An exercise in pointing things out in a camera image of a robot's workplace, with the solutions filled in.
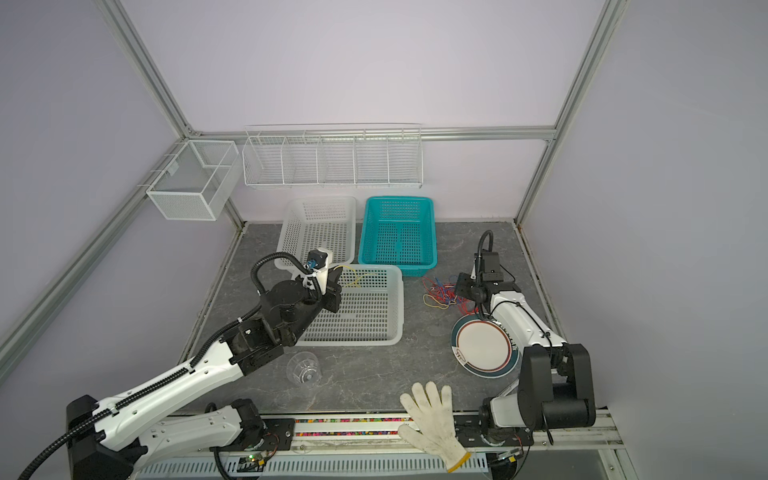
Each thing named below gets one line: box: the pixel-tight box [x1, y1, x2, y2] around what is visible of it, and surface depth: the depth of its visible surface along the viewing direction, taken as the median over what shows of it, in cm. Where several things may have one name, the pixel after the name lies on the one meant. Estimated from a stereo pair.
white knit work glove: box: [398, 382, 471, 473], surface depth 76 cm
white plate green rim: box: [451, 313, 520, 379], surface depth 89 cm
